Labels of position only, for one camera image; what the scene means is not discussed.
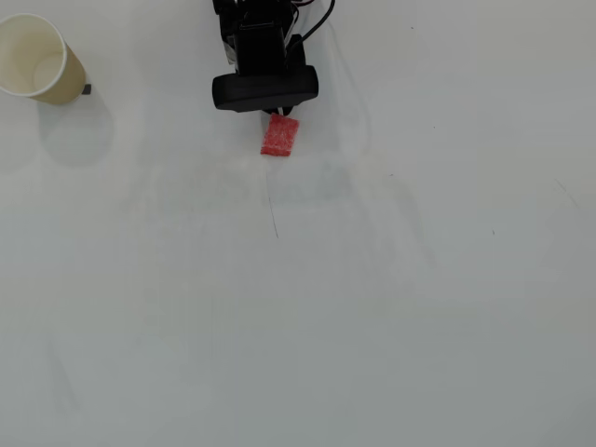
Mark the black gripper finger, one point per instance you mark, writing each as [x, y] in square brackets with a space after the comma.
[287, 112]

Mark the red foam cube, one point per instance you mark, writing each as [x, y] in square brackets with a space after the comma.
[279, 136]

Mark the beige paper cup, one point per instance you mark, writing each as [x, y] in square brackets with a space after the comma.
[28, 56]

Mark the small black block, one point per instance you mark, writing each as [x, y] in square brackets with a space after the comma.
[87, 89]

